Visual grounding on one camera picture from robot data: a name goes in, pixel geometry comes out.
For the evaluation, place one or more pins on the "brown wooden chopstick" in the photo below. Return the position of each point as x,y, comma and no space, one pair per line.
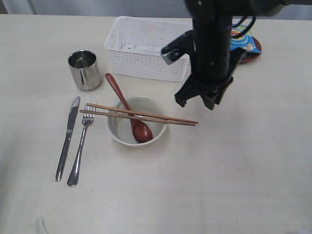
142,114
156,120

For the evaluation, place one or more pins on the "brown round plate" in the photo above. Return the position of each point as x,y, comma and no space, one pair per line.
252,56

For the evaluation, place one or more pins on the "brown wooden handled utensil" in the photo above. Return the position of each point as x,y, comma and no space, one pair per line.
140,130

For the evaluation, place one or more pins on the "white curtain backdrop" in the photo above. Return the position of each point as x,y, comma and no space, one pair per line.
108,8

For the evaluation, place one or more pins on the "shiny steel cup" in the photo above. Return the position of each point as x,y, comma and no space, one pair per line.
84,68

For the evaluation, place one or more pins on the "silver metal table knife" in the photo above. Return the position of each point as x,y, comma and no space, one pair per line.
69,131

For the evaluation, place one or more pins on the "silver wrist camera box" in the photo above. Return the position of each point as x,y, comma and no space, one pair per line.
184,44

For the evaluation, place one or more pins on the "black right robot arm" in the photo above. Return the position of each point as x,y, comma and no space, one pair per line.
218,14

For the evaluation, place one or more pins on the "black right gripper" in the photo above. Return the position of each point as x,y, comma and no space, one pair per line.
213,65

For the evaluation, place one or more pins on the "grey speckled ceramic bowl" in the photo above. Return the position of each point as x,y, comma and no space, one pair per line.
120,128

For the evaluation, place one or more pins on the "blue chips bag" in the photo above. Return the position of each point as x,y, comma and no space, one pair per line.
245,42

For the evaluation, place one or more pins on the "white perforated plastic basket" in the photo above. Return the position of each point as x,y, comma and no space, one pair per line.
134,45

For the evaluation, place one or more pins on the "silver metal fork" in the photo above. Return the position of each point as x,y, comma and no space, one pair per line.
87,120

